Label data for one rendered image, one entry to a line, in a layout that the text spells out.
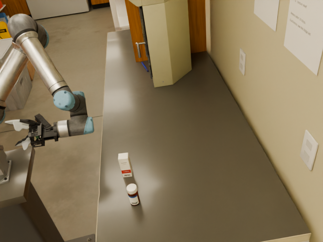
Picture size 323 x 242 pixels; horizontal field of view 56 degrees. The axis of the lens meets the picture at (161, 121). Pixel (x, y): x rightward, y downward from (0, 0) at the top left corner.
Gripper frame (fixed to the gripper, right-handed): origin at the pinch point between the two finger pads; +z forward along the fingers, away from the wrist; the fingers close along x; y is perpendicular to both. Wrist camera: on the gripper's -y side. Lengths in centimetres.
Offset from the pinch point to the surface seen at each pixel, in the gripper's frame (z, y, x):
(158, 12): -75, -40, -30
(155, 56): -73, -37, -6
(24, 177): -3.2, 14.8, 13.4
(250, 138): -102, 25, -1
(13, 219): 6.1, 22.1, 33.4
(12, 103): 53, -190, 142
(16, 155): 2.2, -1.4, 16.9
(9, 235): 11, 24, 44
